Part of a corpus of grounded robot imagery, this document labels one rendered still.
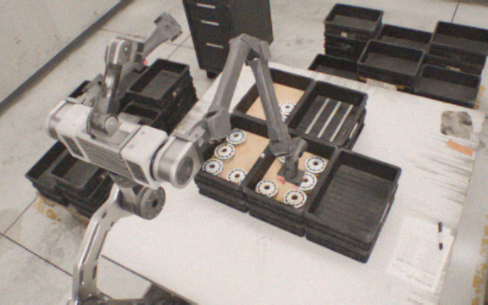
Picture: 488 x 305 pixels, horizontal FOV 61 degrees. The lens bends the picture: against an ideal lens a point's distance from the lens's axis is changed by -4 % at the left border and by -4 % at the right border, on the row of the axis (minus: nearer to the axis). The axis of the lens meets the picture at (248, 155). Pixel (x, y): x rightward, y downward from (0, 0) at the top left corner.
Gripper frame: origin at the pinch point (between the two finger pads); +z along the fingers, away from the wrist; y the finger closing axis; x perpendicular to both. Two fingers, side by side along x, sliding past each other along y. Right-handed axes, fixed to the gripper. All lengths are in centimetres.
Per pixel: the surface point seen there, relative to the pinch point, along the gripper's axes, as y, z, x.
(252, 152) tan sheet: 31.1, 14.9, -18.8
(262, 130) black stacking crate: 31.3, 9.4, -29.9
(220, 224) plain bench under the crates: 27.8, 28.3, 18.1
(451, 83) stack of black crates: -44, 53, -165
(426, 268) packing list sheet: -64, 22, -3
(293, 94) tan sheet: 31, 14, -65
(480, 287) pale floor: -102, 89, -44
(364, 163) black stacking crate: -22.6, 5.0, -30.1
